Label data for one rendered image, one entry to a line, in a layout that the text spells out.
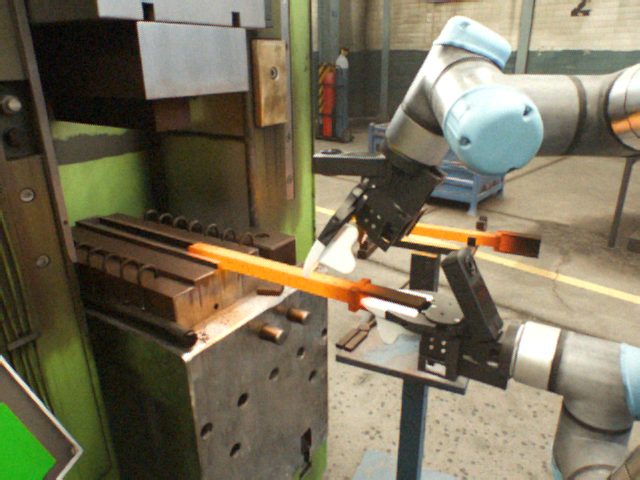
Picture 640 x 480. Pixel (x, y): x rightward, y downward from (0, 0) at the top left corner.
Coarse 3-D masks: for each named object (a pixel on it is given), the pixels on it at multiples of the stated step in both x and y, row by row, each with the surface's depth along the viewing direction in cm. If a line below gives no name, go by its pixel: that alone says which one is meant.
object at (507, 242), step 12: (420, 228) 111; (432, 228) 110; (444, 228) 110; (456, 228) 110; (456, 240) 109; (480, 240) 106; (492, 240) 105; (504, 240) 105; (516, 240) 104; (528, 240) 103; (540, 240) 101; (504, 252) 105; (516, 252) 104; (528, 252) 103
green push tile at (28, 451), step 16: (0, 416) 40; (0, 432) 40; (16, 432) 41; (0, 448) 39; (16, 448) 40; (32, 448) 42; (0, 464) 39; (16, 464) 40; (32, 464) 41; (48, 464) 42
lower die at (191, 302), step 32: (128, 224) 98; (160, 224) 101; (96, 256) 88; (128, 256) 85; (160, 256) 85; (192, 256) 83; (256, 256) 88; (128, 288) 79; (160, 288) 75; (192, 288) 76; (224, 288) 82; (256, 288) 90; (192, 320) 77
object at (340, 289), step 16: (208, 256) 82; (224, 256) 80; (240, 256) 80; (240, 272) 79; (256, 272) 77; (272, 272) 75; (288, 272) 74; (304, 288) 72; (320, 288) 71; (336, 288) 69; (352, 288) 67; (368, 288) 67; (384, 288) 67; (352, 304) 67; (400, 304) 64; (416, 304) 63
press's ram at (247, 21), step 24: (24, 0) 61; (48, 0) 59; (72, 0) 56; (96, 0) 54; (120, 0) 56; (144, 0) 59; (168, 0) 62; (192, 0) 65; (216, 0) 68; (240, 0) 72; (48, 24) 63; (72, 24) 63; (216, 24) 69; (240, 24) 73; (264, 24) 78
